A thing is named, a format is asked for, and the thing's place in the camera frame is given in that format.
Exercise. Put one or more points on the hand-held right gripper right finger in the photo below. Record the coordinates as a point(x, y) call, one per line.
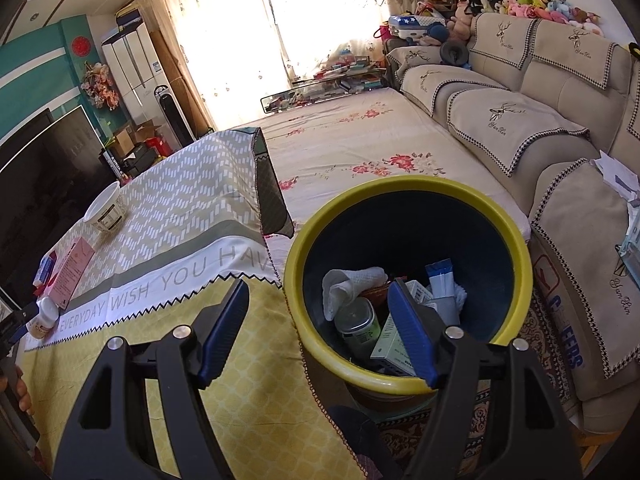
point(412, 335)

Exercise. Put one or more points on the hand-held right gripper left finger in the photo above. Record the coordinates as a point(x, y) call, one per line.
point(222, 340)

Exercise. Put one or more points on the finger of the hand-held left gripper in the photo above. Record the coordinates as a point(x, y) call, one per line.
point(19, 334)

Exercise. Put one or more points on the green and white box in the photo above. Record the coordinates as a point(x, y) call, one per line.
point(390, 350)

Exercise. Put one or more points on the white plastic bottle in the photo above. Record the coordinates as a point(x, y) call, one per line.
point(44, 317)

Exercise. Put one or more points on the white tube with blue cap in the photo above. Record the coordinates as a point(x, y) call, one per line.
point(442, 290)

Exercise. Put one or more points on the green lidded clear container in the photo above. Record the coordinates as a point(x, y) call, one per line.
point(357, 325)

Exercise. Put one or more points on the red snack packet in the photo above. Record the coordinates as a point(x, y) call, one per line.
point(375, 291)

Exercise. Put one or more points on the white foam net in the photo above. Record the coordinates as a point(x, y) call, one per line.
point(345, 285)

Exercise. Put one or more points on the yellow rimmed dark bin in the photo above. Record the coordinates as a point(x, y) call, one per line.
point(400, 240)

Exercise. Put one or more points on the person's left hand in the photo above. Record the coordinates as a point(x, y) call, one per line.
point(24, 390)

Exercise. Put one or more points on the blue and red book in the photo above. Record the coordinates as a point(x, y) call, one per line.
point(45, 270)

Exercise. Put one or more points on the pink carton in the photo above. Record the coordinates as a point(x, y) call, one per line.
point(70, 272)

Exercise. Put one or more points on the patterned rug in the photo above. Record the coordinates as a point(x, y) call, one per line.
point(500, 410)

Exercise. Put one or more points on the yellow and grey printed tablecloth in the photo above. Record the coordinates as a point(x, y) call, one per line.
point(175, 210)

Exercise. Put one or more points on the large curved television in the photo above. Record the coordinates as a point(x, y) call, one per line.
point(45, 190)

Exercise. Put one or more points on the white paper bowl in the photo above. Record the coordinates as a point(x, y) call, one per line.
point(106, 210)

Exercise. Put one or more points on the floral bedsheet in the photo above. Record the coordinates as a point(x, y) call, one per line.
point(350, 145)

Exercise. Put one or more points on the open cardboard box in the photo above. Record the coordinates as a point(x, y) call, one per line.
point(135, 135)

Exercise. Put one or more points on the black and white tower fan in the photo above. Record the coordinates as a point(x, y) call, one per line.
point(172, 115)

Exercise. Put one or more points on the beige sofa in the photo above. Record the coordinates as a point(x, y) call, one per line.
point(515, 125)

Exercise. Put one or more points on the loose papers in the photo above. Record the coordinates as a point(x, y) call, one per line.
point(620, 185)

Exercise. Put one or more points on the artificial flower bunch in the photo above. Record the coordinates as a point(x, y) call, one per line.
point(101, 85)

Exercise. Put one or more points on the cluttered glass coffee table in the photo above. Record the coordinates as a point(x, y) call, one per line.
point(330, 85)

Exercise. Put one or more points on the white refrigerator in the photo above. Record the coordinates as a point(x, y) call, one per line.
point(135, 75)

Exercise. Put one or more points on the dark neck pillow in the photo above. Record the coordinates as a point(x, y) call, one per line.
point(452, 52)

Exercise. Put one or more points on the sheer cream curtains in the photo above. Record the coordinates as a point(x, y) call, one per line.
point(240, 35)

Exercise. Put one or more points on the blue starred suitcase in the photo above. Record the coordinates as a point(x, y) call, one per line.
point(415, 27)

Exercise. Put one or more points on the box atop air conditioner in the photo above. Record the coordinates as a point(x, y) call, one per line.
point(129, 16)

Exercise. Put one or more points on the pile of plush toys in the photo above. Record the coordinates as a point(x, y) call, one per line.
point(535, 5)

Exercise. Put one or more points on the red round wall ornament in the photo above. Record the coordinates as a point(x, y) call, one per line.
point(80, 45)

